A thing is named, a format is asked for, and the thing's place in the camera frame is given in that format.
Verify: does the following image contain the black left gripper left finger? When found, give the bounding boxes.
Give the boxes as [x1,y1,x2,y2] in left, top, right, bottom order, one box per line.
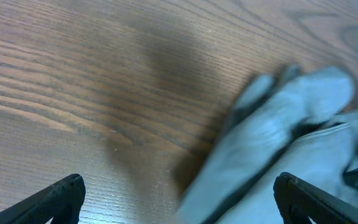
[0,174,86,224]

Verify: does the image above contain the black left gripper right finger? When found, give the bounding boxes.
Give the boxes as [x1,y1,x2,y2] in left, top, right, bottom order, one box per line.
[273,172,358,224]

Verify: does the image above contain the grey shorts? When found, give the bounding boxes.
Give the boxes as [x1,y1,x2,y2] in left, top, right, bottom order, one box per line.
[177,65,358,224]

